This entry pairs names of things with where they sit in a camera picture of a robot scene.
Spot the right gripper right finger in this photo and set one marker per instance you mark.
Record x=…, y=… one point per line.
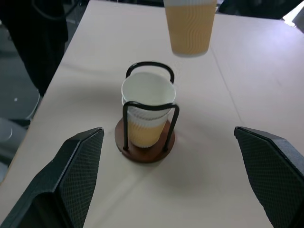
x=273, y=175

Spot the black table frame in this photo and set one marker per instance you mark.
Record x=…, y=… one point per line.
x=35, y=47

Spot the yellow white paper cup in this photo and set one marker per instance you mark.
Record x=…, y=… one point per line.
x=142, y=135
x=147, y=90
x=190, y=28

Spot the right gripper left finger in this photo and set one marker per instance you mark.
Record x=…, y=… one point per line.
x=71, y=175

